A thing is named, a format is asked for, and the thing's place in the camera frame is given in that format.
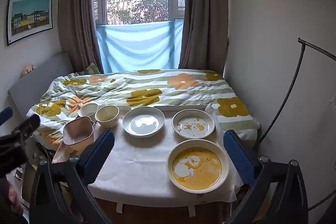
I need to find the plain cream bowl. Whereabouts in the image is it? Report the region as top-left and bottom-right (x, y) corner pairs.
(78, 103), (99, 122)

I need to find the large yellow duck plate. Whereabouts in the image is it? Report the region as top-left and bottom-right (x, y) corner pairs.
(167, 139), (230, 193)

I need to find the green pillow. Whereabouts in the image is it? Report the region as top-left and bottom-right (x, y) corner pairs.
(84, 63), (101, 75)

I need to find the light blue cloth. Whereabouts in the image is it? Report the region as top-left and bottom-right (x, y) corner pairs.
(96, 20), (184, 73)

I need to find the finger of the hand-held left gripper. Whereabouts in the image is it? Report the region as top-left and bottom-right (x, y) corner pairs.
(0, 114), (41, 141)
(0, 107), (14, 125)

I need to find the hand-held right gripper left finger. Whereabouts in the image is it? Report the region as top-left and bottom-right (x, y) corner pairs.
(29, 130), (116, 224)

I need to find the framed wall picture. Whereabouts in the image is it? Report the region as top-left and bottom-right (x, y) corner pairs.
(7, 0), (53, 46)

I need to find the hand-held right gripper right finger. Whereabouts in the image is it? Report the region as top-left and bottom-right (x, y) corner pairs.
(223, 130), (309, 224)

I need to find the floral striped blanket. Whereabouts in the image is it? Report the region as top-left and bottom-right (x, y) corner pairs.
(26, 69), (260, 151)

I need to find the small white duck plate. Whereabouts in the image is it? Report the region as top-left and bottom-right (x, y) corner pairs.
(172, 109), (215, 139)

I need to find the white floral tablecloth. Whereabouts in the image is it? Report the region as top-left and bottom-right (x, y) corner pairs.
(52, 105), (244, 205)

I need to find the grey headboard panel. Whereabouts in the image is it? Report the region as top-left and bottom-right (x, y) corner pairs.
(7, 52), (74, 119)

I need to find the plain white plate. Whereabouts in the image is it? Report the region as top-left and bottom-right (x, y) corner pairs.
(122, 107), (165, 136)

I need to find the cream bowl with print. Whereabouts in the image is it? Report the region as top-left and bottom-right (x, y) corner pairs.
(94, 105), (120, 128)

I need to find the grey brown curtain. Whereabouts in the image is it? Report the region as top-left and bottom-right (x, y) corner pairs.
(178, 0), (229, 69)
(57, 0), (104, 74)

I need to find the black metal stand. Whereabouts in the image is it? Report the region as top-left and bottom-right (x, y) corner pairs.
(253, 38), (336, 211)

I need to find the pink bowl with handles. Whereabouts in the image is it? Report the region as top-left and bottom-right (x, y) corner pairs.
(62, 116), (95, 146)

